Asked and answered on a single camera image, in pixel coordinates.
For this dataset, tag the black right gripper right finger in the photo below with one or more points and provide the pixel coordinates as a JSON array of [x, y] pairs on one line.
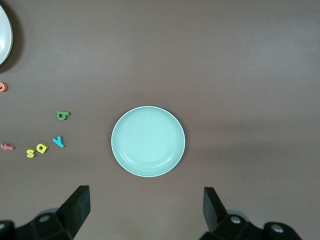
[[225, 225]]

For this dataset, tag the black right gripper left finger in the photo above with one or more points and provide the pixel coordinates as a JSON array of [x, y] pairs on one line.
[[62, 220]]

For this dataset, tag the yellow letter d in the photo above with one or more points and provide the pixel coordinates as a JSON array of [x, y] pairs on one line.
[[43, 149]]

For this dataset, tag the teal letter y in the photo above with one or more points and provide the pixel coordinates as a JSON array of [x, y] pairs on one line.
[[60, 142]]

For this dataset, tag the green letter g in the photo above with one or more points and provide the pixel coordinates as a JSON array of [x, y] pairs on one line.
[[65, 114]]

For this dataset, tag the yellow letter s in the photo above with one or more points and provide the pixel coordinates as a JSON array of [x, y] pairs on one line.
[[30, 153]]

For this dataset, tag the pink letter f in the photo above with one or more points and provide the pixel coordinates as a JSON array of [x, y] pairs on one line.
[[7, 147]]

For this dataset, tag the green plate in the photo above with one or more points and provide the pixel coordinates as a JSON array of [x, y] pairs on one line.
[[148, 141]]

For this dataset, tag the orange letter e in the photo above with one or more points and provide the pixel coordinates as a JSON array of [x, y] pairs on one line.
[[5, 87]]

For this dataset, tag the brown table cover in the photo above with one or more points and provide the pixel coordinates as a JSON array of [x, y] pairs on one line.
[[225, 75]]

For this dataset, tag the beige plate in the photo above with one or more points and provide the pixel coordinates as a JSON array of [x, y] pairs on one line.
[[3, 37]]

